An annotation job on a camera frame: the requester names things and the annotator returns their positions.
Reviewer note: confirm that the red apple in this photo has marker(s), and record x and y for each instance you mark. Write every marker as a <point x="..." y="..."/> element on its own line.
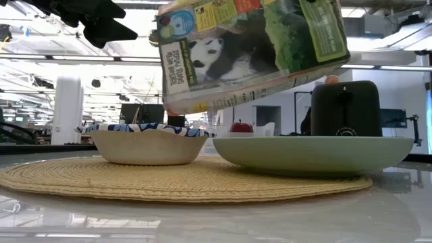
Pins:
<point x="241" y="128"/>

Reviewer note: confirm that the pale green plate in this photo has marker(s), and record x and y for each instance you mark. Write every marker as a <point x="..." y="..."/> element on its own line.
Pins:
<point x="303" y="155"/>

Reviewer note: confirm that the white pillar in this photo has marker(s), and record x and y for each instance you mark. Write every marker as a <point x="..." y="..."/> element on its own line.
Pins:
<point x="67" y="111"/>

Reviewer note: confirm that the clear plastic container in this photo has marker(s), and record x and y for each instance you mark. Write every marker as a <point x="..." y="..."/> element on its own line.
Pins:
<point x="263" y="130"/>

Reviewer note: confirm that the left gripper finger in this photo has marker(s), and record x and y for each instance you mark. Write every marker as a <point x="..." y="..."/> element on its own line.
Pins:
<point x="98" y="10"/>
<point x="108" y="32"/>

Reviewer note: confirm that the round woven straw placemat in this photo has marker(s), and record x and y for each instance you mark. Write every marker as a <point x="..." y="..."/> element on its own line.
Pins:
<point x="168" y="182"/>

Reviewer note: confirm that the blue patterned paper bowl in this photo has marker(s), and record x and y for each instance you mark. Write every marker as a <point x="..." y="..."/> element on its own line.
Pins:
<point x="145" y="148"/>

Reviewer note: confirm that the black ceiling dome camera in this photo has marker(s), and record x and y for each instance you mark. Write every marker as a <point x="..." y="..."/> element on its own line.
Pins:
<point x="153" y="38"/>

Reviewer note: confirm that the black monitor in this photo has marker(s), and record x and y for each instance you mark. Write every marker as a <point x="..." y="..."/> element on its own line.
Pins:
<point x="145" y="113"/>

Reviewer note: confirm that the black toaster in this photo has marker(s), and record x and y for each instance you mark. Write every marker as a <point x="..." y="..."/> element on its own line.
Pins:
<point x="344" y="108"/>

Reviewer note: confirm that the monitor on black arm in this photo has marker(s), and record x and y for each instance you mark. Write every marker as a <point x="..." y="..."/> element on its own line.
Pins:
<point x="393" y="118"/>

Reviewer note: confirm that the black metal stand frame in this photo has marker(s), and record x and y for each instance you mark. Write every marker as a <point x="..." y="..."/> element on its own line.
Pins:
<point x="294" y="111"/>

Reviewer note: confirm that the panda cereal bag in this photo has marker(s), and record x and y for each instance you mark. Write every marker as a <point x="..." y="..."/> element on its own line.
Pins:
<point x="253" y="50"/>

